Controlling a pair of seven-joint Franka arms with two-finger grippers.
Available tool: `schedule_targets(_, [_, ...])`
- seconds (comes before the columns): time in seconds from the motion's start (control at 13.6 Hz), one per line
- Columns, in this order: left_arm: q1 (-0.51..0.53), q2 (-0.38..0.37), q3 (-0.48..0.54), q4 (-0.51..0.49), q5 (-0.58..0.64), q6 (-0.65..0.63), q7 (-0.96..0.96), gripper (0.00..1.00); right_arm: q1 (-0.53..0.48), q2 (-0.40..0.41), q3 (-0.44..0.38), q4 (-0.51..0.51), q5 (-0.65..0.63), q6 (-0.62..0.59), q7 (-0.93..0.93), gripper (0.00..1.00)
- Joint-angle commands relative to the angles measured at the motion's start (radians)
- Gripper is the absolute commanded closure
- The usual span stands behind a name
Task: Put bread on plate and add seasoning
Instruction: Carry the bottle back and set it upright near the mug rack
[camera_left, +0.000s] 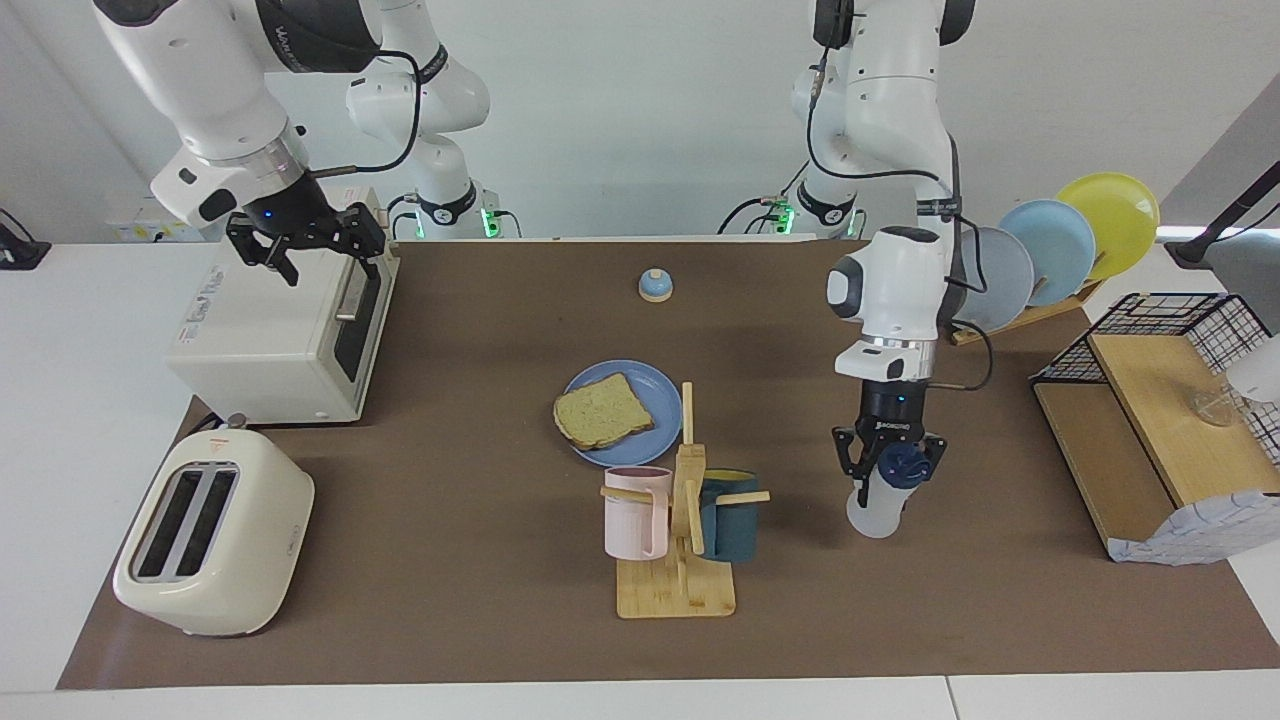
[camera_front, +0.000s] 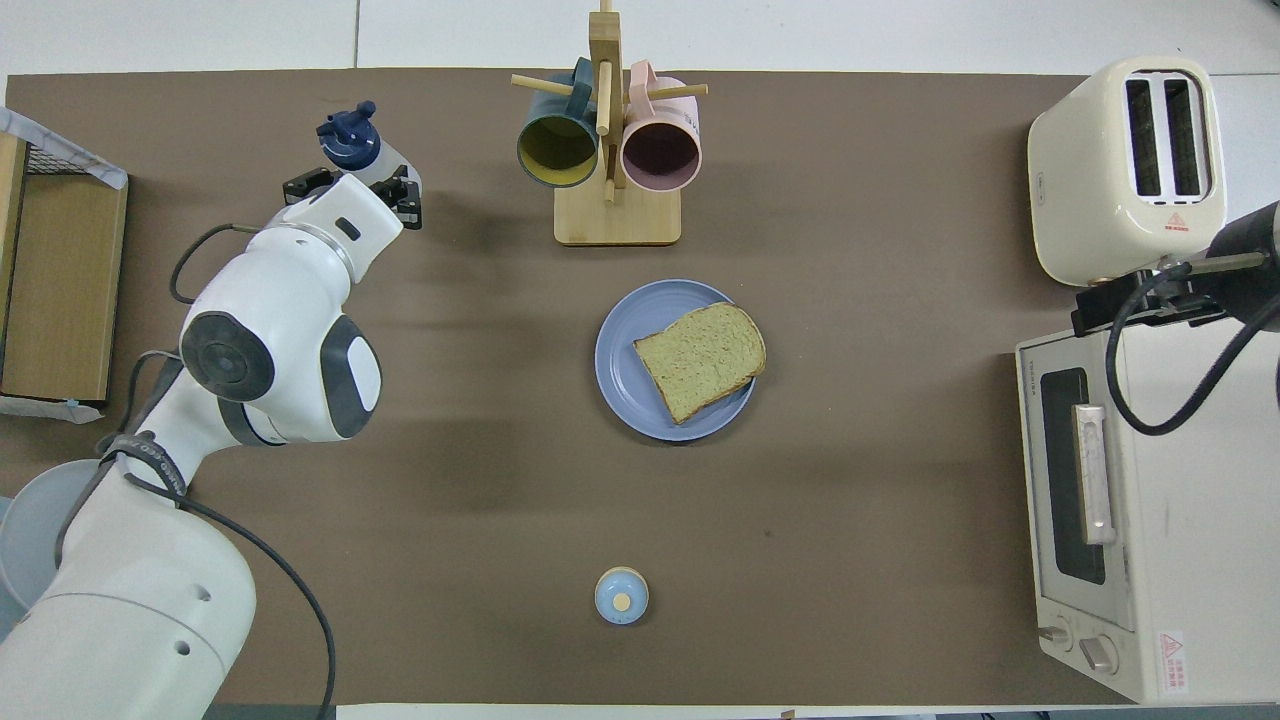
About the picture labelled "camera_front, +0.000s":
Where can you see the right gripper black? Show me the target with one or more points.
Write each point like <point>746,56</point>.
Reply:
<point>1250,285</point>

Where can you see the brown table mat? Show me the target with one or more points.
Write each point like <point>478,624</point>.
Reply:
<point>500,500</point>

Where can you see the wooden mug tree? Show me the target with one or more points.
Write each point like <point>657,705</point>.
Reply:
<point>620,220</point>

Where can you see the cream two-slot toaster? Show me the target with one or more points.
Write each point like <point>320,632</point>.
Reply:
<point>1080,180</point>

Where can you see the dark teal mug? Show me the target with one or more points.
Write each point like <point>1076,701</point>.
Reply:
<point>557,150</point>

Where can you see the white paper sheet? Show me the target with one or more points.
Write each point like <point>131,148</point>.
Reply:
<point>50,410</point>

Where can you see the slice of toast bread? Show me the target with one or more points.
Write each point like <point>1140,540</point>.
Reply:
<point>700,360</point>

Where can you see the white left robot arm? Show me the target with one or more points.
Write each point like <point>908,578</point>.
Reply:
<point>270,350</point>

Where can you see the small blue seasoning shaker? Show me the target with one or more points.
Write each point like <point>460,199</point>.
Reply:
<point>621,600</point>

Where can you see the blue round plate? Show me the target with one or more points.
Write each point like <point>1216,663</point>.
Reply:
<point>625,390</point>

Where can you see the marble pattern cloth strip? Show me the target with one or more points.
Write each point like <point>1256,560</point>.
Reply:
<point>100,170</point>

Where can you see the white squeeze bottle blue cap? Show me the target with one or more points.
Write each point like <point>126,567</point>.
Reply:
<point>350,140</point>

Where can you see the white toaster oven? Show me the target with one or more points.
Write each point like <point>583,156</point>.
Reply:
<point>1200,500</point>

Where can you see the pink mug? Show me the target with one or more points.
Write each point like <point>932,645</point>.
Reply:
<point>660,155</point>

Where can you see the wooden shelf box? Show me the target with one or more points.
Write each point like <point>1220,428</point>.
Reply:
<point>60,250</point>

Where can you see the pale blue plate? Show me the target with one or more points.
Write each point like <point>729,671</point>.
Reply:
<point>30,530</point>

